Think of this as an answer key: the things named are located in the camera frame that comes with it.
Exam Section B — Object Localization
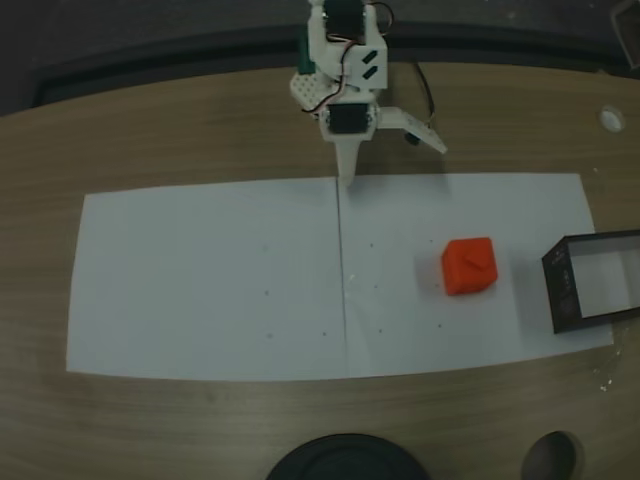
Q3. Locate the green table clamp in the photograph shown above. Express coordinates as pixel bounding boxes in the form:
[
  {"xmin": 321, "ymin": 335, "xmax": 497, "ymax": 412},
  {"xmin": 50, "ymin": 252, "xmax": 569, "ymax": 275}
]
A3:
[{"xmin": 297, "ymin": 28, "xmax": 320, "ymax": 76}]

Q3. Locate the black cable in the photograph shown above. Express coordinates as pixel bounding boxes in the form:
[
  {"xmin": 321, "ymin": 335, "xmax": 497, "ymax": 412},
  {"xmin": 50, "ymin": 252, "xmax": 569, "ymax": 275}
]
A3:
[{"xmin": 413, "ymin": 61, "xmax": 441, "ymax": 132}]

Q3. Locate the dark grey background object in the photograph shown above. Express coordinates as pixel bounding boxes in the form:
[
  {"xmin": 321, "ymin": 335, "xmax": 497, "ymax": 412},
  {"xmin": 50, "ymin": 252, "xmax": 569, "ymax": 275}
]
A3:
[{"xmin": 610, "ymin": 0, "xmax": 640, "ymax": 71}]

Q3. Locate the orange cube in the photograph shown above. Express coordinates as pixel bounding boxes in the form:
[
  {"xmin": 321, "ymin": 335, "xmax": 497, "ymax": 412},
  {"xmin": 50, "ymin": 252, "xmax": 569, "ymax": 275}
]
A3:
[{"xmin": 440, "ymin": 236, "xmax": 500, "ymax": 298}]

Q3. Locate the small white round cap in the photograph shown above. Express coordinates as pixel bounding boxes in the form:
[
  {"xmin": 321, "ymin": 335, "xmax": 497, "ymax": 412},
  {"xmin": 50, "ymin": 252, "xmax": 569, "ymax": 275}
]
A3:
[{"xmin": 599, "ymin": 105, "xmax": 626, "ymax": 133}]

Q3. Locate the white paper sheet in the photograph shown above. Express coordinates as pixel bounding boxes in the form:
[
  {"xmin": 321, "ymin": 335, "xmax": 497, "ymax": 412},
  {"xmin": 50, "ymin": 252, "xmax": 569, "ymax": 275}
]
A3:
[
  {"xmin": 65, "ymin": 177, "xmax": 348, "ymax": 380},
  {"xmin": 336, "ymin": 172, "xmax": 617, "ymax": 380}
]

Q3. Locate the black round object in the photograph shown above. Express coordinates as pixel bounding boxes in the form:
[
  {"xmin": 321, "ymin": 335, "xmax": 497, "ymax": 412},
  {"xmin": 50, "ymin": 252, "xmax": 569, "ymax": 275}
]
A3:
[{"xmin": 264, "ymin": 433, "xmax": 429, "ymax": 480}]

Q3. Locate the brown open box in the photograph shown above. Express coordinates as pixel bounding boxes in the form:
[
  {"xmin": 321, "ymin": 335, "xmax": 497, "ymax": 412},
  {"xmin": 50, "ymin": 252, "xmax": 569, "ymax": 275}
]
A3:
[{"xmin": 541, "ymin": 230, "xmax": 640, "ymax": 336}]

